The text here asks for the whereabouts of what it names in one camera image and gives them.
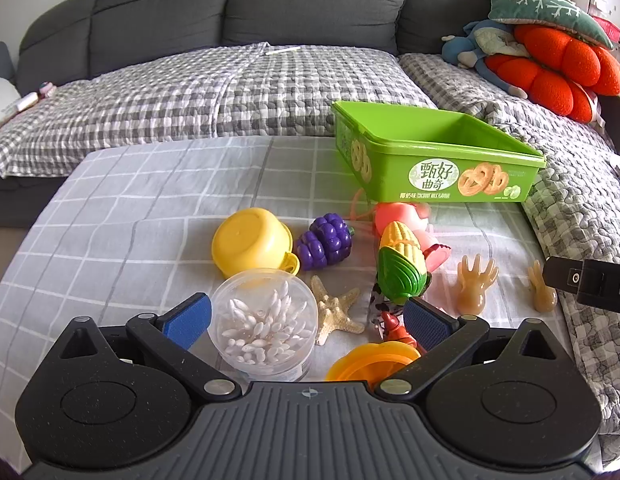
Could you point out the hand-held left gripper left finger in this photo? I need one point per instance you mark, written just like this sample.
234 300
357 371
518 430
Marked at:
190 317

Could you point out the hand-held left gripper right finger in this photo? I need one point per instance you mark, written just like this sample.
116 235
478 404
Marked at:
427 325

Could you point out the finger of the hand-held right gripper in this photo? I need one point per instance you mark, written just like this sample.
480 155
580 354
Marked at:
562 274

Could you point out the orange toy lid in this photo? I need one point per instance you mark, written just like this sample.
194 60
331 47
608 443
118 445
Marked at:
370 360

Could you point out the clear cotton swab jar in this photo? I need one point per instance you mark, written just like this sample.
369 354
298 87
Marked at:
262 320

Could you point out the yellow toy pot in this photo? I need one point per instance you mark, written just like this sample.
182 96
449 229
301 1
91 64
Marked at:
245 240

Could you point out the purple toy grapes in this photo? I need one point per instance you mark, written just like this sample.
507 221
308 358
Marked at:
325 242

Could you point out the green biscuit box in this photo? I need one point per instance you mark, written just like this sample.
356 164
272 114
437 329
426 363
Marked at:
390 170

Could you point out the amber rubber hand toy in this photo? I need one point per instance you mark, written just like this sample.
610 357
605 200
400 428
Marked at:
472 290
542 295

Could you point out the red toy figurine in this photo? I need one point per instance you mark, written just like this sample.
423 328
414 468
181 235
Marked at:
397 332

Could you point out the black and white hair clip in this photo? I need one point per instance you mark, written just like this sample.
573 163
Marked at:
377 305

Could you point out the toy corn cob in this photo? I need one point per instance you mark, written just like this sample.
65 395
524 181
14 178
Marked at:
397 270

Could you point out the pink toy block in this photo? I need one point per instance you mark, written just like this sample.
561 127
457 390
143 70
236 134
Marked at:
435 255

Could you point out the beige starfish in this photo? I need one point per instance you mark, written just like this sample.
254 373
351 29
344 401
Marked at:
335 310

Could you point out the grey grid-pattern sheet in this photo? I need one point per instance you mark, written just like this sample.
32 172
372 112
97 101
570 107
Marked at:
140 220

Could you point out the blue plush toy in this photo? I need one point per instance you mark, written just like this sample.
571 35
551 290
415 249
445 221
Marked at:
465 47

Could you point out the green leaf-print pillow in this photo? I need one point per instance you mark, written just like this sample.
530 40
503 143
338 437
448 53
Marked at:
540 5

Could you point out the small pink and white object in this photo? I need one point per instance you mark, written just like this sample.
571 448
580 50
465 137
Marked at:
40 92

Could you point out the white pen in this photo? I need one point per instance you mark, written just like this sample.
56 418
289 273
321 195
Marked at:
282 50

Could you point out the white cushion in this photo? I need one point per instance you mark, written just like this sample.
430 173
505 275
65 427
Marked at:
2 100

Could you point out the dark grey sofa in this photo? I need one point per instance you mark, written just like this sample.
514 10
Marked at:
165 5

